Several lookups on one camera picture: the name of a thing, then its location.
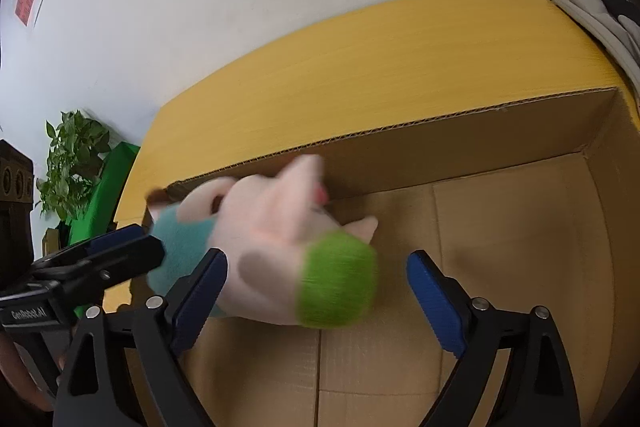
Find large potted green plant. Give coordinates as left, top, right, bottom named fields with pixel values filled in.
left=35, top=109, right=114, bottom=223

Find light wooden box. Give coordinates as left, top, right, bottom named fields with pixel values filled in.
left=42, top=227, right=64, bottom=254

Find shallow cardboard box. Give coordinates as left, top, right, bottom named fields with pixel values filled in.
left=129, top=87, right=640, bottom=427

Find person's left hand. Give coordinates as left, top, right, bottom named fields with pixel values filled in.
left=0, top=333, right=65, bottom=412

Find green cloth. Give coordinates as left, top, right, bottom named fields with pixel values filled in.
left=67, top=142, right=142, bottom=250

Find pink and teal plush toy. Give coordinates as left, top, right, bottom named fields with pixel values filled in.
left=145, top=153, right=379, bottom=328

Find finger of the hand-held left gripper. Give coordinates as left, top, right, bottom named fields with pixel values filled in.
left=35, top=235, right=167, bottom=295
left=31, top=224, right=147, bottom=269

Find grey folded cloth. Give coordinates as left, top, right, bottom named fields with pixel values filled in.
left=554, top=0, right=640, bottom=80

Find dark brown cabinet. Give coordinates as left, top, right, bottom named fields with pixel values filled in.
left=0, top=138, right=36, bottom=208

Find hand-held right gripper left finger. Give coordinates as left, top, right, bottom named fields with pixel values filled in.
left=52, top=248, right=229, bottom=427

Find black folded garment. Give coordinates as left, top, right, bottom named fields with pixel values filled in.
left=599, top=0, right=640, bottom=38

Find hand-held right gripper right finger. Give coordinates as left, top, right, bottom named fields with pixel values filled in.
left=406, top=250, right=582, bottom=427

